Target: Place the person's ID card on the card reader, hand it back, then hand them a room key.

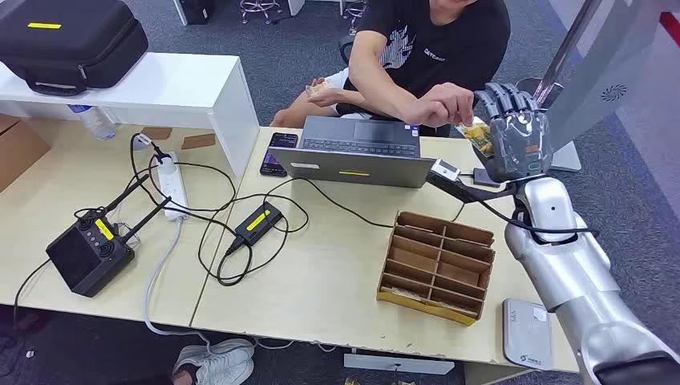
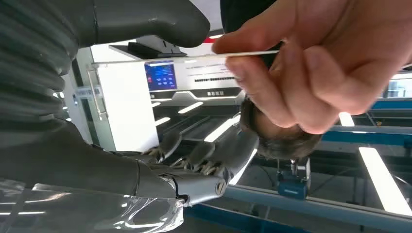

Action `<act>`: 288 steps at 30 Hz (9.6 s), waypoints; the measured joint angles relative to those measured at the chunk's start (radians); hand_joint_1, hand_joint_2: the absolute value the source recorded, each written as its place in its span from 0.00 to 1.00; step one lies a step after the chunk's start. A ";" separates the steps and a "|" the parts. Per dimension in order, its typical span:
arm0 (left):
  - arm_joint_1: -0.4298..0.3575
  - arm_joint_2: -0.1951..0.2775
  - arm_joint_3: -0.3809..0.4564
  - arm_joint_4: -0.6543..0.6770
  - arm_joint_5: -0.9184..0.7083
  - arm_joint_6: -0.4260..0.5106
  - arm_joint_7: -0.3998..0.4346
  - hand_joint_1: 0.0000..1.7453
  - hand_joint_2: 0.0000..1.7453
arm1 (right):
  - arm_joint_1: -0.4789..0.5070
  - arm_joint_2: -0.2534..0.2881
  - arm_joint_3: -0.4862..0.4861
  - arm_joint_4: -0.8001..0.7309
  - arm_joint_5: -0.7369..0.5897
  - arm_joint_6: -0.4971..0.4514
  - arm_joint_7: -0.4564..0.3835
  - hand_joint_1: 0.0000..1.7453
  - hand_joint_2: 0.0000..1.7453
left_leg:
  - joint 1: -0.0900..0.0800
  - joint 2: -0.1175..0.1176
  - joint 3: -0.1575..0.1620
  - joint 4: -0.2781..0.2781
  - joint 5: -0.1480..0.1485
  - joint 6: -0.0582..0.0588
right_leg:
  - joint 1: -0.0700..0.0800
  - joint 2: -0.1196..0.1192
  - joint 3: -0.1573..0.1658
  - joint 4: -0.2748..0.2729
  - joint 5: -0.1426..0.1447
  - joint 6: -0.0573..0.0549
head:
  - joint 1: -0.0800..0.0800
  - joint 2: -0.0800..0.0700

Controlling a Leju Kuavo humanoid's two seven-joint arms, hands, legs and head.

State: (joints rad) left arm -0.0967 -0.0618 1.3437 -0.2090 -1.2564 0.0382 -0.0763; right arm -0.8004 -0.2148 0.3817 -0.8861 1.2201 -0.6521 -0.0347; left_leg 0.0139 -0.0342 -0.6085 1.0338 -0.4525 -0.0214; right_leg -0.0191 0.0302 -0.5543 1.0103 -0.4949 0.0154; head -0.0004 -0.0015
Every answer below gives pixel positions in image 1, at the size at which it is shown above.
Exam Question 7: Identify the grey kiosk stand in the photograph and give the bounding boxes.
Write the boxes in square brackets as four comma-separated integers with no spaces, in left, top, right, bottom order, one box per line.
[544,0,666,174]

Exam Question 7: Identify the chrome stanchion post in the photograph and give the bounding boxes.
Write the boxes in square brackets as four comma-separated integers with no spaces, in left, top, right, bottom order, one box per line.
[514,0,605,111]

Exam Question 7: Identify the person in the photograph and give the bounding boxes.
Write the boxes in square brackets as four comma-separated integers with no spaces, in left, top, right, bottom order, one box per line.
[269,0,512,138]

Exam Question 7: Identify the small black square box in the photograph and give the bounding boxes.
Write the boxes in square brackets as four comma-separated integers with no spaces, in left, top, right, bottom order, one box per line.
[472,168,503,189]

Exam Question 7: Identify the grey laptop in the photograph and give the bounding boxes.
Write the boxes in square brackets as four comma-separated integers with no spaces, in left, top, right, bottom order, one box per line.
[267,115,438,189]

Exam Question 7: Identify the clear water bottle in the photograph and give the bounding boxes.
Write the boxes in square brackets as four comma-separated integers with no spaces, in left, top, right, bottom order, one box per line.
[67,104,117,142]

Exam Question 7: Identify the brown cardboard box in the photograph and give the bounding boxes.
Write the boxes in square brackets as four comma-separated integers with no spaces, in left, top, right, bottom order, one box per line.
[0,114,53,193]

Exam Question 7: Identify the person's right hand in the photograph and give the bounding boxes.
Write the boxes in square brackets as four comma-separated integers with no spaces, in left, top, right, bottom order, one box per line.
[404,82,476,128]

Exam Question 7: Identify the white desk shelf riser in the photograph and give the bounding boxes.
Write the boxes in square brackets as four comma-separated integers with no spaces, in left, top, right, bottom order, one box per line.
[0,51,261,180]

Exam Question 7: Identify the cardboard slot organizer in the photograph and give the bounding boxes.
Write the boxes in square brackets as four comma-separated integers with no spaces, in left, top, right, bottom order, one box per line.
[376,211,496,326]

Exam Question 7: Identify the white sneaker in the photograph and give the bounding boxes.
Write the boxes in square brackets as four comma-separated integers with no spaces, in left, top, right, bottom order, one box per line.
[172,338,256,374]
[193,359,257,385]

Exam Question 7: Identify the black controller cable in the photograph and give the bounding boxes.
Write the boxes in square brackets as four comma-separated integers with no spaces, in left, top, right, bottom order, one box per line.
[12,258,52,323]

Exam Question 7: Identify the black camera bracket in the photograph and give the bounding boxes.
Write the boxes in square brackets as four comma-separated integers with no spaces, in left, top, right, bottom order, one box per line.
[426,172,517,205]

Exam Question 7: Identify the white power strip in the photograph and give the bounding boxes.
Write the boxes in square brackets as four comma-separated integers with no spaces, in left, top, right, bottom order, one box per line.
[155,152,190,222]

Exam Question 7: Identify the black cabinet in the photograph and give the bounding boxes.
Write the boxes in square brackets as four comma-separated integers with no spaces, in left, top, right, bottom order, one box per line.
[172,0,217,26]

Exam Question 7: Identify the thin black box cable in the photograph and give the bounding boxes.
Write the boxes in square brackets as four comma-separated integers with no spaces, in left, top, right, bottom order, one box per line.
[450,171,476,223]

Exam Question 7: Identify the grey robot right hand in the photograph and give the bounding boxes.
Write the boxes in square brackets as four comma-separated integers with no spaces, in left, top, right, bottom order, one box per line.
[474,82,554,185]

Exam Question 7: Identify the black smartphone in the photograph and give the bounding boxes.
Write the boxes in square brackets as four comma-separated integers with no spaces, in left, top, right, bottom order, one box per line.
[259,132,300,177]

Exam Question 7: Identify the white bar under desk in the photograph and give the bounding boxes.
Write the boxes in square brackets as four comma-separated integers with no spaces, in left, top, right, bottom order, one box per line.
[343,354,456,376]

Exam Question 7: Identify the black mains cable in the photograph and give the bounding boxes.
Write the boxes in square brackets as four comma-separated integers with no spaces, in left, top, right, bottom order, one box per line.
[128,132,254,257]

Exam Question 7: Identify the long black looped cable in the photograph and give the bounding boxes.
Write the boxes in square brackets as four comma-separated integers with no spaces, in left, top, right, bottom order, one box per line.
[197,176,395,288]

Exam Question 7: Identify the printed ID card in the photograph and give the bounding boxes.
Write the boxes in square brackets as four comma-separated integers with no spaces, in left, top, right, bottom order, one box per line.
[455,123,495,158]

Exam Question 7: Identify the black carry case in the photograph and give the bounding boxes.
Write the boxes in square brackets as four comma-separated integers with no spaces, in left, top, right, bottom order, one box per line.
[0,0,150,97]

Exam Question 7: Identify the chrome stool base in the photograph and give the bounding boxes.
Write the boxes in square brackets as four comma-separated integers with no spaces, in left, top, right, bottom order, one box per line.
[342,0,369,34]
[239,0,284,25]

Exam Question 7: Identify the person's left hand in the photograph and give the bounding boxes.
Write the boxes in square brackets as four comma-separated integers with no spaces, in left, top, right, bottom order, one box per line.
[306,78,367,109]

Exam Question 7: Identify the white card reader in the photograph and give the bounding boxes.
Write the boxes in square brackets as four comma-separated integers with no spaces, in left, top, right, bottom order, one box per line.
[501,298,554,371]

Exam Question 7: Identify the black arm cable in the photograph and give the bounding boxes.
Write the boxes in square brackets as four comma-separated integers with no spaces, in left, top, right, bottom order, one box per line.
[478,199,601,246]

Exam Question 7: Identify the black power adapter yellow label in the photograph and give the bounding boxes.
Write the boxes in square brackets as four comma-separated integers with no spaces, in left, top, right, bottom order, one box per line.
[233,201,284,247]

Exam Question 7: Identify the thick white power cable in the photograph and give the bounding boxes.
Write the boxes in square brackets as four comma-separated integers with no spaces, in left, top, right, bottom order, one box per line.
[141,217,213,347]

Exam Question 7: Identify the black controller with antennas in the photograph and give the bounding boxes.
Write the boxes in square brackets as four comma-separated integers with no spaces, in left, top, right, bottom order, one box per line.
[45,174,174,298]

